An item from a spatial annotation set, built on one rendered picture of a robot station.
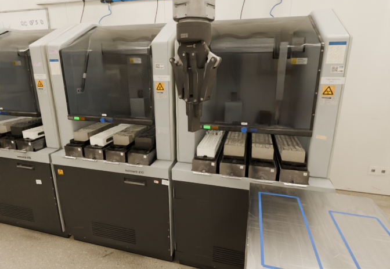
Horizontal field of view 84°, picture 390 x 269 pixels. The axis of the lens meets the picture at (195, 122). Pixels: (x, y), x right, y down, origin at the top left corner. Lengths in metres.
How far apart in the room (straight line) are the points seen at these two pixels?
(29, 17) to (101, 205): 2.55
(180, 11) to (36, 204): 1.85
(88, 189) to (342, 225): 1.41
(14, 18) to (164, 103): 2.73
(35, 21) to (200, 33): 3.08
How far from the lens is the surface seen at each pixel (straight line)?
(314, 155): 1.29
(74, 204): 1.82
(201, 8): 0.47
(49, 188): 1.91
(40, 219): 2.14
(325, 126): 1.25
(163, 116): 1.30
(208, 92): 0.48
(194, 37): 0.47
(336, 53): 1.22
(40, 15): 3.40
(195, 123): 0.51
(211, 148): 1.22
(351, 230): 0.88
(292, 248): 0.74
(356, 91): 2.46
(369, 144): 2.62
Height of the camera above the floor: 1.30
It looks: 14 degrees down
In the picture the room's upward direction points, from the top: straight up
